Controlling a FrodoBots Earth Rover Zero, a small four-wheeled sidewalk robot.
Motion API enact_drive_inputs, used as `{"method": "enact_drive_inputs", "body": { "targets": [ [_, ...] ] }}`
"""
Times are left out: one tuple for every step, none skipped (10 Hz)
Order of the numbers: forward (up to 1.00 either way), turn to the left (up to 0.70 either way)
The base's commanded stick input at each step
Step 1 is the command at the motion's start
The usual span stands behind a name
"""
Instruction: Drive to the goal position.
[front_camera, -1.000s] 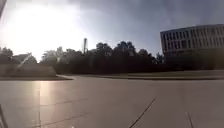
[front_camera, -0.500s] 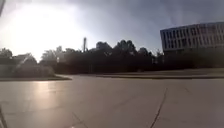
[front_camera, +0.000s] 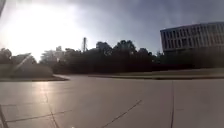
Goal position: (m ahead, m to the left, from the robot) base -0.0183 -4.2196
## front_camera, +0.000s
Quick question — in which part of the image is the long grass verge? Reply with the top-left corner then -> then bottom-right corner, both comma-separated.
88,67 -> 224,80

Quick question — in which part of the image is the row of dark trees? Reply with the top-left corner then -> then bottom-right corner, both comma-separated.
0,39 -> 224,75

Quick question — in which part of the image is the grid-windowed office building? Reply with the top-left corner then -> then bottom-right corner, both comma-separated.
159,21 -> 224,56

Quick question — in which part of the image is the lattice mast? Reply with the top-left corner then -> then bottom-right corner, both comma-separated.
82,36 -> 88,53

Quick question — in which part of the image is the low hedge bed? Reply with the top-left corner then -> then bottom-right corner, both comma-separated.
0,62 -> 70,83

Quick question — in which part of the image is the grey paved plaza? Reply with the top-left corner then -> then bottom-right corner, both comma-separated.
0,74 -> 224,128

